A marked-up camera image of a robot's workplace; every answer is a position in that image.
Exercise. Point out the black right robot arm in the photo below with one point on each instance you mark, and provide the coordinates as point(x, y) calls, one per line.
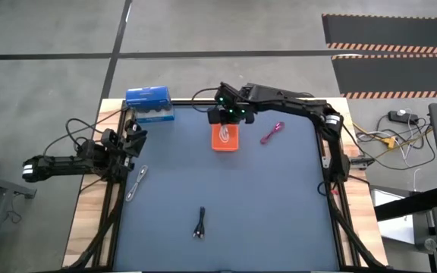
point(302, 104)

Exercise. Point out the black striped floor mat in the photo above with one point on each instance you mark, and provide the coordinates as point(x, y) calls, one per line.
point(393, 74)
point(389, 30)

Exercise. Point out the blue table mat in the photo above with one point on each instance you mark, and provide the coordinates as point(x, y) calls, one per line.
point(241, 212)

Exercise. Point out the black crossbeam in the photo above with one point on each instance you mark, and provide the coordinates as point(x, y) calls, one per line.
point(408, 204)

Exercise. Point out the orange plastic bin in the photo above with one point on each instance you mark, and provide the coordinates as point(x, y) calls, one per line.
point(231, 146)

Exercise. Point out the black power strip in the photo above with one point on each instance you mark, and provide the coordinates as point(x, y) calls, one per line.
point(402, 117)

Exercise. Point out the blue cardboard box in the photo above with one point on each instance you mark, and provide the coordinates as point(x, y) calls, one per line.
point(148, 98)

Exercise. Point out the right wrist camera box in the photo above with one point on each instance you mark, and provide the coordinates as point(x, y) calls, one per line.
point(226, 93)

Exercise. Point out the silver corner bracket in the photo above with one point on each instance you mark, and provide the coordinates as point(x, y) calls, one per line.
point(324, 161)

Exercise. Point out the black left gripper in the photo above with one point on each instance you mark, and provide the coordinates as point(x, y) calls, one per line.
point(133, 126)

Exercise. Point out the black aluminium table frame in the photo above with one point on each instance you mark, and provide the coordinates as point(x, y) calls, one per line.
point(184, 101)

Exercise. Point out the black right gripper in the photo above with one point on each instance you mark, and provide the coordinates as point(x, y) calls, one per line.
point(233, 115)

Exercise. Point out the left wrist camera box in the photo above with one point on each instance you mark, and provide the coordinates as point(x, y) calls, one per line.
point(109, 138)

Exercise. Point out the black flat device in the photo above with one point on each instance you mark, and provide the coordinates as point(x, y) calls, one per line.
point(260, 88)

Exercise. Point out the white sheet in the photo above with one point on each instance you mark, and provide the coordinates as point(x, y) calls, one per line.
point(393, 231)

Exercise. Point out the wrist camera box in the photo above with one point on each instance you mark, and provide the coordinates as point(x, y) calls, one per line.
point(109, 138)
point(226, 93)

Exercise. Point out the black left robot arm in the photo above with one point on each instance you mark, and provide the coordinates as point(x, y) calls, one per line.
point(63, 165)

